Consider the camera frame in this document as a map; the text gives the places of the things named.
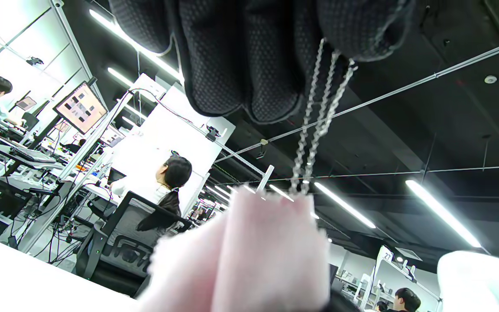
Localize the black mesh office chair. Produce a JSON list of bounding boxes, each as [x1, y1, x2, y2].
[[74, 191, 194, 297]]

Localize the large pink wall screen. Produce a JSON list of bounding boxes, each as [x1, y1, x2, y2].
[[53, 81, 108, 135]]

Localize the person's left hand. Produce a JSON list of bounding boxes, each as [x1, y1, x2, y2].
[[109, 0, 417, 125]]

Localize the black floor cables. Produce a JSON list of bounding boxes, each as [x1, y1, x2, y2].
[[7, 204, 87, 266]]

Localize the black keyboard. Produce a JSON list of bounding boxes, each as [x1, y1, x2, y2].
[[9, 145, 58, 164]]

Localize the person's right hand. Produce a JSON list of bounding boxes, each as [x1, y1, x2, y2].
[[319, 292, 363, 312]]

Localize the silver chain necklace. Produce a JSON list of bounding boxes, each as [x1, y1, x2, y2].
[[288, 37, 359, 195]]

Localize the dark wall monitor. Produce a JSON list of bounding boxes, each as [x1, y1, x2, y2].
[[15, 96, 38, 111]]

